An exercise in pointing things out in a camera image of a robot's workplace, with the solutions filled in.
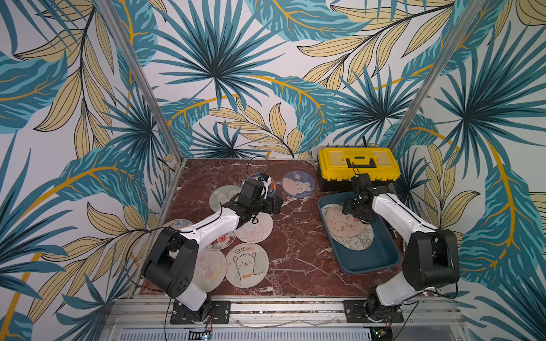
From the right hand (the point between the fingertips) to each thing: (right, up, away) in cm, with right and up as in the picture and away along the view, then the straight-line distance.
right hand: (353, 212), depth 90 cm
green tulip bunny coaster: (+2, -13, 0) cm, 13 cm away
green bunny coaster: (-60, +6, +15) cm, 62 cm away
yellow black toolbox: (-5, +20, +6) cm, 22 cm away
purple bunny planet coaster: (-21, +12, +20) cm, 31 cm away
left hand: (-34, +5, -2) cm, 35 cm away
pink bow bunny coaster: (-3, -6, +3) cm, 8 cm away
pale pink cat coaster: (-59, -21, -8) cm, 63 cm away
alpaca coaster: (-44, -20, -6) cm, 49 cm away
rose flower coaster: (-55, -13, 0) cm, 57 cm away
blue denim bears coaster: (-35, +10, +17) cm, 40 cm away
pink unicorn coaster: (-41, -8, +3) cm, 42 cm away
